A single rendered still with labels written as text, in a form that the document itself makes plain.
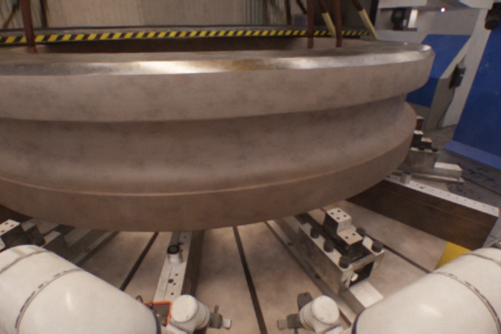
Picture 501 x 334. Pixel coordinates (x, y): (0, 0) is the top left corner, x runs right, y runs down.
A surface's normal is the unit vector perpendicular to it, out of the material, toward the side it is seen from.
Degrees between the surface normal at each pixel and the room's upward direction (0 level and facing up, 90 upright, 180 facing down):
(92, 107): 90
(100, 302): 37
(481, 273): 5
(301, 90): 90
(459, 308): 16
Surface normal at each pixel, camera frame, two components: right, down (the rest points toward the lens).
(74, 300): 0.22, -0.80
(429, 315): -0.46, -0.63
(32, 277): -0.05, -0.84
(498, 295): 0.16, -0.60
